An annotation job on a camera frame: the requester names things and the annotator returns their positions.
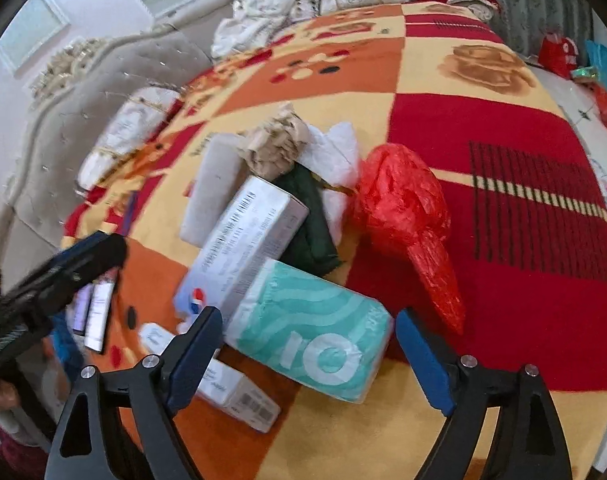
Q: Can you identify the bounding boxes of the white tissue paper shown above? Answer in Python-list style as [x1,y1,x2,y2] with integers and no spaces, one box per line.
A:
[296,122,361,236]

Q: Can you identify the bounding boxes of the frosted window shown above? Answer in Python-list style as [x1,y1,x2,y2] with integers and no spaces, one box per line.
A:
[0,0,69,73]

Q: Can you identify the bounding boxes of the crumpled beige paper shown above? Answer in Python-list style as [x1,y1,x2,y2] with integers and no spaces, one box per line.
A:
[236,102,314,181]

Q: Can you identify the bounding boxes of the printed checkered blanket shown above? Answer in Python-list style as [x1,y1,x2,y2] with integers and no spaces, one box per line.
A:
[60,2,607,473]

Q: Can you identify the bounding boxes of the small white barcode box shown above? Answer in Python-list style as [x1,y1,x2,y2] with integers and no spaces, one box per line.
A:
[196,357,280,434]

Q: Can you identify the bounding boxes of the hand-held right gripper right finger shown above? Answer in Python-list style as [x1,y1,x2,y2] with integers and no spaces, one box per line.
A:
[396,308,574,480]

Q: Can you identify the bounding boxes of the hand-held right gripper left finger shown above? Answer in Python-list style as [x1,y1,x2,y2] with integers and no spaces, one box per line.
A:
[43,305,224,480]

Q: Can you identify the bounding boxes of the plain grey-white box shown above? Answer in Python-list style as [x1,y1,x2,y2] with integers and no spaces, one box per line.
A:
[179,135,246,249]

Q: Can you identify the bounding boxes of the long white cardboard box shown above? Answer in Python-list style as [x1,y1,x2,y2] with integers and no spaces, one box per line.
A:
[174,175,310,331]

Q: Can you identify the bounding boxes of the blue plastic bag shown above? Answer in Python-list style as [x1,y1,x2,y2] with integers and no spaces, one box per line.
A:
[585,40,607,92]

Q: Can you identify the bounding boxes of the dark green packet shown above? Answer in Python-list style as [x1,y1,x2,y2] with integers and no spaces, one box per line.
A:
[273,165,341,276]

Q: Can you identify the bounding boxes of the teal tissue pack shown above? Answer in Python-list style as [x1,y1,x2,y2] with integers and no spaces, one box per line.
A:
[224,258,395,404]

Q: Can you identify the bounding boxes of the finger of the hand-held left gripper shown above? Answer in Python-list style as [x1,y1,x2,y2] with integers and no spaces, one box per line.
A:
[3,232,130,306]

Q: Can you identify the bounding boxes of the beige tufted headboard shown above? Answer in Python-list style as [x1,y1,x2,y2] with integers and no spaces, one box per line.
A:
[0,0,234,261]

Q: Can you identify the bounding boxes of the white embroidered pillow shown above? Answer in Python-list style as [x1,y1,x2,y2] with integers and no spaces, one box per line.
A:
[212,0,320,58]

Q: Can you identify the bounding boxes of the red white cloth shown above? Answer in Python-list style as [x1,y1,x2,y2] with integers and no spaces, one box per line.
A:
[412,0,501,23]

